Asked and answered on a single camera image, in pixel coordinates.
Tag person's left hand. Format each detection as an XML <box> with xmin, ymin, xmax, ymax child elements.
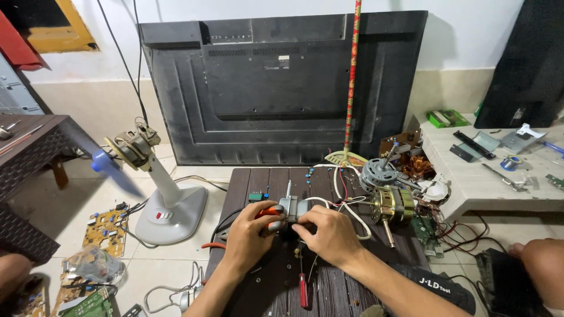
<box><xmin>222</xmin><ymin>200</ymin><xmax>286</xmax><ymax>274</ymax></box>

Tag person's right hand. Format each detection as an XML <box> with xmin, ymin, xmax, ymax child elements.
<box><xmin>292</xmin><ymin>205</ymin><xmax>366</xmax><ymax>270</ymax></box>

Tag grey fan motor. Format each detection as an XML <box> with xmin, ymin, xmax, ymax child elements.
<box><xmin>263</xmin><ymin>180</ymin><xmax>319</xmax><ymax>235</ymax></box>

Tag group of blue caps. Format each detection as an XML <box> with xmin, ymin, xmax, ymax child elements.
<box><xmin>303</xmin><ymin>167</ymin><xmax>328</xmax><ymax>184</ymax></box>

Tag gold motor with shaft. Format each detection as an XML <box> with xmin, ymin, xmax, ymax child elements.
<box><xmin>369</xmin><ymin>185</ymin><xmax>417</xmax><ymax>250</ymax></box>

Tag silver motor with shaft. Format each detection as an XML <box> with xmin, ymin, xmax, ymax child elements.
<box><xmin>359</xmin><ymin>143</ymin><xmax>422</xmax><ymax>195</ymax></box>

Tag small green circuit board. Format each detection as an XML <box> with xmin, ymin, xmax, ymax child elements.
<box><xmin>411</xmin><ymin>213</ymin><xmax>445</xmax><ymax>259</ymax></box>

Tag white round cover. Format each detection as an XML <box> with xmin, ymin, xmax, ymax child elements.
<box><xmin>418</xmin><ymin>178</ymin><xmax>450</xmax><ymax>203</ymax></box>

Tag black tool bag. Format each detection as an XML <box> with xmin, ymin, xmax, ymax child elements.
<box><xmin>391</xmin><ymin>263</ymin><xmax>477</xmax><ymax>316</ymax></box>

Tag brown circuit board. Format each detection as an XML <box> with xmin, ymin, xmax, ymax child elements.
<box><xmin>379</xmin><ymin>129</ymin><xmax>424</xmax><ymax>169</ymax></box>

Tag yellow circuit board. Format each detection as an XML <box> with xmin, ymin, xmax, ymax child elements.
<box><xmin>82</xmin><ymin>206</ymin><xmax>129</xmax><ymax>259</ymax></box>

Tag red patterned broom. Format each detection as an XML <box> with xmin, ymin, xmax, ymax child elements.
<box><xmin>325</xmin><ymin>0</ymin><xmax>369</xmax><ymax>167</ymax></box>

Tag large black television back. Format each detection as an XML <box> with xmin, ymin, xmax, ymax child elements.
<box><xmin>138</xmin><ymin>11</ymin><xmax>428</xmax><ymax>166</ymax></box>

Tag clear plastic bag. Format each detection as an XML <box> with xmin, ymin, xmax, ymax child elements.
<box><xmin>62</xmin><ymin>245</ymin><xmax>127</xmax><ymax>288</ymax></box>

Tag white low table with parts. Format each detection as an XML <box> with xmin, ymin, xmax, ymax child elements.
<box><xmin>419</xmin><ymin>109</ymin><xmax>564</xmax><ymax>222</ymax></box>

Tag black box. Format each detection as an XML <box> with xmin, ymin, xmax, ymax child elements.
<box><xmin>475</xmin><ymin>248</ymin><xmax>552</xmax><ymax>317</ymax></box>

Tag person's right leg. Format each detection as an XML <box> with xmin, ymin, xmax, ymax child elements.
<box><xmin>508</xmin><ymin>238</ymin><xmax>564</xmax><ymax>310</ymax></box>

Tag person's leg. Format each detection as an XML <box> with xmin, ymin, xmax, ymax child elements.
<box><xmin>0</xmin><ymin>253</ymin><xmax>34</xmax><ymax>305</ymax></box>
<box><xmin>508</xmin><ymin>238</ymin><xmax>564</xmax><ymax>310</ymax></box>

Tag dark woven table with tools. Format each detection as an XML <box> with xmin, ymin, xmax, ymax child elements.
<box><xmin>0</xmin><ymin>114</ymin><xmax>101</xmax><ymax>265</ymax></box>

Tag person's left leg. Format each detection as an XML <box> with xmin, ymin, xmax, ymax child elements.
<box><xmin>0</xmin><ymin>253</ymin><xmax>34</xmax><ymax>305</ymax></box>

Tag black television panel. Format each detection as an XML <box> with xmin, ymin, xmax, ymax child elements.
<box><xmin>474</xmin><ymin>0</ymin><xmax>564</xmax><ymax>129</ymax></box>

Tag grey metal panel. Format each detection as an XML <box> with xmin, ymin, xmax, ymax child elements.
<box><xmin>0</xmin><ymin>52</ymin><xmax>45</xmax><ymax>115</ymax></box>

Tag red cloth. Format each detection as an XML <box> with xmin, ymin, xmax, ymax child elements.
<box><xmin>0</xmin><ymin>9</ymin><xmax>45</xmax><ymax>72</ymax></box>

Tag black cable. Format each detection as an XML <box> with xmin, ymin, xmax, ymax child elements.
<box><xmin>210</xmin><ymin>209</ymin><xmax>244</xmax><ymax>244</ymax></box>

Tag orange handled pliers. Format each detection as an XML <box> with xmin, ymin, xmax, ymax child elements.
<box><xmin>201</xmin><ymin>228</ymin><xmax>235</xmax><ymax>251</ymax></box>

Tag white wires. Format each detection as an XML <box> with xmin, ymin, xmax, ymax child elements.
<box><xmin>303</xmin><ymin>163</ymin><xmax>373</xmax><ymax>241</ymax></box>

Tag red handled screwdriver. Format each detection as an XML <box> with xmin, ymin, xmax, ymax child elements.
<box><xmin>299</xmin><ymin>247</ymin><xmax>309</xmax><ymax>309</ymax></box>

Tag white cable with grey tool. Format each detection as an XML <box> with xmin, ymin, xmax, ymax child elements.
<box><xmin>143</xmin><ymin>262</ymin><xmax>206</xmax><ymax>315</ymax></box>

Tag copper wire coil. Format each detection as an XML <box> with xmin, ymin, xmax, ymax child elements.
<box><xmin>402</xmin><ymin>154</ymin><xmax>437</xmax><ymax>181</ymax></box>

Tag tangled red black wires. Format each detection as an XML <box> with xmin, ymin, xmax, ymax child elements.
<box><xmin>435</xmin><ymin>210</ymin><xmax>508</xmax><ymax>257</ymax></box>

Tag black wall cables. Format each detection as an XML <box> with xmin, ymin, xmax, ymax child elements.
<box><xmin>96</xmin><ymin>0</ymin><xmax>149</xmax><ymax>125</ymax></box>

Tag yellow window frame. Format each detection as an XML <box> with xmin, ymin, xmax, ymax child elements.
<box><xmin>0</xmin><ymin>0</ymin><xmax>100</xmax><ymax>54</ymax></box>

